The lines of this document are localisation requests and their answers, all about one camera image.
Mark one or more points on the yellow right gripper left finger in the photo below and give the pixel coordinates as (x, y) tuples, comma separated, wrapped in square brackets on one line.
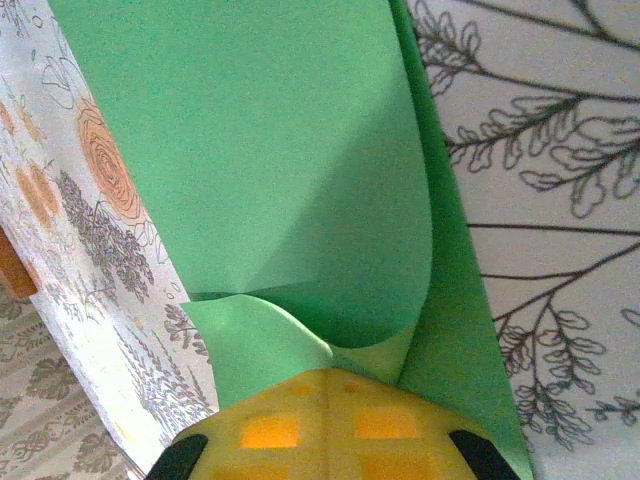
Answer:
[(270, 440)]

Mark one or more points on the floral patterned table cover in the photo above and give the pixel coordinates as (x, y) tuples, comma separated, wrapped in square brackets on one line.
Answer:
[(550, 200)]

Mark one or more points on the green paper sheet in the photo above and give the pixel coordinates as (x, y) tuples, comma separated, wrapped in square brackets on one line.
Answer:
[(250, 150)]

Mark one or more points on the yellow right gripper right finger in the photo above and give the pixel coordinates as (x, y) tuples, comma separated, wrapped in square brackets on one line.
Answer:
[(400, 440)]

